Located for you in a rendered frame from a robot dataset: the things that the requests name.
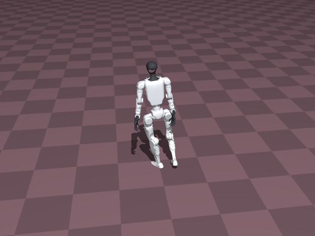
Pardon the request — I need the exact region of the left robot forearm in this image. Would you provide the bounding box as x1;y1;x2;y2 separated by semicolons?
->
135;98;142;119

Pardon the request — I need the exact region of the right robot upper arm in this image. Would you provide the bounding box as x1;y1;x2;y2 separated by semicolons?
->
162;77;172;99

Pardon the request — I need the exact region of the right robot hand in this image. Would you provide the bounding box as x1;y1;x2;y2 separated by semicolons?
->
169;110;176;126

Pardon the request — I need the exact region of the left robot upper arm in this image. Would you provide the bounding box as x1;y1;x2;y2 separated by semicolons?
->
137;81;145;104

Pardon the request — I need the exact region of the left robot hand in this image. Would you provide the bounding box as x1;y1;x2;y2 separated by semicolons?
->
134;116;139;131

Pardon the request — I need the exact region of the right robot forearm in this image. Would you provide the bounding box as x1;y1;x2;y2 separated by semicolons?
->
168;93;175;113

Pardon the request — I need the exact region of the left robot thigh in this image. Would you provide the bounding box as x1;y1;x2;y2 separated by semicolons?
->
143;113;159;145

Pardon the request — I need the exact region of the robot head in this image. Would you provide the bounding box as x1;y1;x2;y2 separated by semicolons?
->
146;61;159;81

